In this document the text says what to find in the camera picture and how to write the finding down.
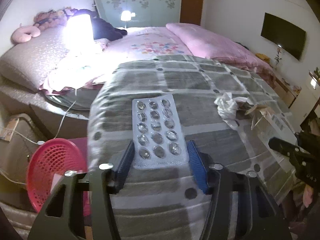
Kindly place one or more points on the dark purple plush toy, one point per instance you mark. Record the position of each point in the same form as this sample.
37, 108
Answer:
101, 28

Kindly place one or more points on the white tissue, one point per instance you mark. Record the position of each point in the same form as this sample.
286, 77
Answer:
227, 107

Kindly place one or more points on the brown plush toys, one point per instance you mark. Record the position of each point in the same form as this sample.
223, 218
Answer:
53, 18

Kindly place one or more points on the grey upholstered bed frame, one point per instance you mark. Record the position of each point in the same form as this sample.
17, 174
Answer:
51, 119

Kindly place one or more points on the lit white table lamp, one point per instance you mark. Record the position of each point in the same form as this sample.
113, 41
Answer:
77, 35

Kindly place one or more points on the black wall television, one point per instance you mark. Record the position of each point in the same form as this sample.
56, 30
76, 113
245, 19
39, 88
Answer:
283, 33

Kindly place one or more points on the glass floral wardrobe doors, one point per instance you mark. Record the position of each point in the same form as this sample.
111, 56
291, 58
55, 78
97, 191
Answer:
139, 13

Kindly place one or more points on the pink plastic mesh basket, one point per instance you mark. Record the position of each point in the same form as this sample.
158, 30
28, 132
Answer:
50, 161

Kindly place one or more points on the pink neck pillow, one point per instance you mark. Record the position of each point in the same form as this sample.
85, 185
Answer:
25, 34

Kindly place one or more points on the silver pill blister pack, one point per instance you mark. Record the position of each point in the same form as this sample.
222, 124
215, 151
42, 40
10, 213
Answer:
157, 134

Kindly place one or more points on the brown wooden door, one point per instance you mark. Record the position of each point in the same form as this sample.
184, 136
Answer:
191, 11

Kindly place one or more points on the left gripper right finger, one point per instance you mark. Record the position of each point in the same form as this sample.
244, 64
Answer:
205, 177

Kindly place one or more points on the grey bedside cabinet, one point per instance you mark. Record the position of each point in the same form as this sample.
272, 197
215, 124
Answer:
19, 137

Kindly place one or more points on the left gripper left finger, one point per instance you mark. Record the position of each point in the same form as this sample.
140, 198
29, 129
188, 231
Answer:
121, 170

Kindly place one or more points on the pink folded duvet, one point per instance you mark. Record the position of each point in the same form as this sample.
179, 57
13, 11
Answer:
209, 45

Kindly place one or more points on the grey patterned headboard cushion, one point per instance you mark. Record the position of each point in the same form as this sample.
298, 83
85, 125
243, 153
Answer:
28, 64

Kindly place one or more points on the pink floral bed sheet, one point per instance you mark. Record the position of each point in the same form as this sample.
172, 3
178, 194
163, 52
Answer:
91, 65

